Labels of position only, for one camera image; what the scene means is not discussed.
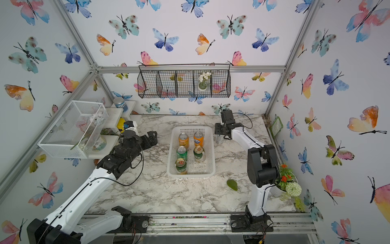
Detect orange Fanta can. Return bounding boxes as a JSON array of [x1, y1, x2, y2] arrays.
[[194, 131, 204, 147]]

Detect green soda can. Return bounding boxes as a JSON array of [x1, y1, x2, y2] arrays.
[[176, 145, 188, 162]]

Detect orange yellow soda can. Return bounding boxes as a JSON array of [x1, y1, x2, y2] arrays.
[[178, 132, 190, 149]]

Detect green gold-top beer can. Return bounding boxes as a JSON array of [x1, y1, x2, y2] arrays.
[[175, 158, 187, 174]]

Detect green gold-top can white band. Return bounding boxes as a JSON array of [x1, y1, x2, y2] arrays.
[[194, 145, 205, 163]]

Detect white plastic perforated basket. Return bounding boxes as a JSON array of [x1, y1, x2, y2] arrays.
[[167, 125, 215, 178]]

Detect white silver tall can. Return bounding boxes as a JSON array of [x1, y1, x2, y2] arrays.
[[215, 135, 224, 144]]

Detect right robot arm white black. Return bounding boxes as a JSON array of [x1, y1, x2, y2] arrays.
[[215, 110, 280, 232]]

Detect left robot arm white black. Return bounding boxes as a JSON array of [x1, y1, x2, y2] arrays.
[[26, 130, 158, 244]]

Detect yellow bottle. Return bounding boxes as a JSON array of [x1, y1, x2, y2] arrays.
[[117, 118, 126, 133]]

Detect round patterned ceramic jar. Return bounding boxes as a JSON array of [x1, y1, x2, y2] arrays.
[[91, 135, 107, 152]]

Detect white stepped shelf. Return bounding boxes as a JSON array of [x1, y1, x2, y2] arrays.
[[89, 101, 141, 166]]

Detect blue lidded jar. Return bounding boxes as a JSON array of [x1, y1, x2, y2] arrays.
[[113, 97, 128, 112]]

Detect white flowers in vase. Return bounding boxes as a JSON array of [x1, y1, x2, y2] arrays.
[[198, 72, 212, 92]]

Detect green leaf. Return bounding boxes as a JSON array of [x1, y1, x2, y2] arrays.
[[226, 179, 238, 191]]

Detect flower pot with pompom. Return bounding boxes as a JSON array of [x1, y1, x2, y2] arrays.
[[270, 164, 305, 212]]

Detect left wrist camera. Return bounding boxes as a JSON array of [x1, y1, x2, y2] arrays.
[[123, 121, 139, 135]]

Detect green framed wall tag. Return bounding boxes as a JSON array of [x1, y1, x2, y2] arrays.
[[271, 117, 283, 137]]

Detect white mesh wall basket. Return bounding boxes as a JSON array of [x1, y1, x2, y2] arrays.
[[38, 100, 109, 159]]

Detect black wire wall basket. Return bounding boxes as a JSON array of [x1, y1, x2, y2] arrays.
[[137, 63, 231, 99]]

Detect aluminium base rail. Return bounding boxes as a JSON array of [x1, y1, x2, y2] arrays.
[[133, 212, 317, 235]]

